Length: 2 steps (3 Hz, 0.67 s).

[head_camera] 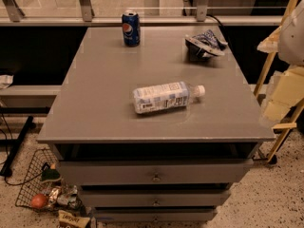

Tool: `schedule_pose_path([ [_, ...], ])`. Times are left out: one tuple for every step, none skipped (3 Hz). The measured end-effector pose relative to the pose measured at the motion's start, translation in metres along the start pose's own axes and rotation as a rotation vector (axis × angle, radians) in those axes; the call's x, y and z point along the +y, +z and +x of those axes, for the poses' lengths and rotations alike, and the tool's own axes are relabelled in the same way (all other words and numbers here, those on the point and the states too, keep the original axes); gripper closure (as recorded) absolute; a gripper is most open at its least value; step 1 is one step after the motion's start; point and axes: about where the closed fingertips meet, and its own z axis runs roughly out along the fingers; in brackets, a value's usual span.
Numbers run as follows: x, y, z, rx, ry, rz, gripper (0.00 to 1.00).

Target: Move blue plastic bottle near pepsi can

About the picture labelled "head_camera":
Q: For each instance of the blue label plastic bottle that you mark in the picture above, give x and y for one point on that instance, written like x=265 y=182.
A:
x=157 y=98

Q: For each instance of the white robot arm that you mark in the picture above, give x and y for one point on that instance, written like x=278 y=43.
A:
x=291 y=38

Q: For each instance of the blue pepsi can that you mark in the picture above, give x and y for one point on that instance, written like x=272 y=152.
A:
x=131 y=28

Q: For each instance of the grey drawer cabinet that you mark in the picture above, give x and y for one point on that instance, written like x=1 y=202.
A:
x=146 y=133

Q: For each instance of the crumpled blue chip bag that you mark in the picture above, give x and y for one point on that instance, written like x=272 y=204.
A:
x=205 y=45

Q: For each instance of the top grey drawer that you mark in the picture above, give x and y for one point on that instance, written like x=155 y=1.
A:
x=153 y=172

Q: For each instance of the grey drawer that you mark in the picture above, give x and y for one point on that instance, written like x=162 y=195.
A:
x=154 y=198
x=153 y=172
x=154 y=215

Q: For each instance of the middle grey drawer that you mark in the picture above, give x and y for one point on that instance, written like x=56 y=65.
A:
x=154 y=198

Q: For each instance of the bottom grey drawer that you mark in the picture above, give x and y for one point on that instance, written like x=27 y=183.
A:
x=154 y=215

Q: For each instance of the crumpled silver foil wrapper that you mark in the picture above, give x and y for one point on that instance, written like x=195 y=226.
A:
x=63 y=196

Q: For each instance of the green sponge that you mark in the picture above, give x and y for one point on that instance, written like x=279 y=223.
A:
x=50 y=175

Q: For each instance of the yellow snack bag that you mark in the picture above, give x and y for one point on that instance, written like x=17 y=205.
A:
x=68 y=220

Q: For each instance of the red apple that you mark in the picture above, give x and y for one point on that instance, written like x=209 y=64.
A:
x=39 y=201

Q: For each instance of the white crumpled paper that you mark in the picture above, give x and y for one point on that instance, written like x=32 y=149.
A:
x=5 y=81

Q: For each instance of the black metal floor bar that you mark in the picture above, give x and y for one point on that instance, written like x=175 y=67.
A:
x=15 y=145

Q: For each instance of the black wire basket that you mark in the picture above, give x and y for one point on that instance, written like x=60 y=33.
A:
x=32 y=185

